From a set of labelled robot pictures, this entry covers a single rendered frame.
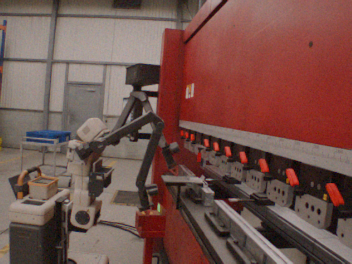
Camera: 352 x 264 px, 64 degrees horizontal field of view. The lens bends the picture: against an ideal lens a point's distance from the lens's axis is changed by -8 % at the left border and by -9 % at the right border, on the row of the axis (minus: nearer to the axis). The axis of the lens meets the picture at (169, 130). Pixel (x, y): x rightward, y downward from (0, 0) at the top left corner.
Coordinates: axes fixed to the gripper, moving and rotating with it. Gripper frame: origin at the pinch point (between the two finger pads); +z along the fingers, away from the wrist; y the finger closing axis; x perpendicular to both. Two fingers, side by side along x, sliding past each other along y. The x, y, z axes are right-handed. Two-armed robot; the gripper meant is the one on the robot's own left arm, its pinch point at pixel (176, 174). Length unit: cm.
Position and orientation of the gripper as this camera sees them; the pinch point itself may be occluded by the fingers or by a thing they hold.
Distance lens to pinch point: 218.8
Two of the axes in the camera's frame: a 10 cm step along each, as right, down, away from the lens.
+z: 4.1, 9.0, 1.3
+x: -9.0, 4.3, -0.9
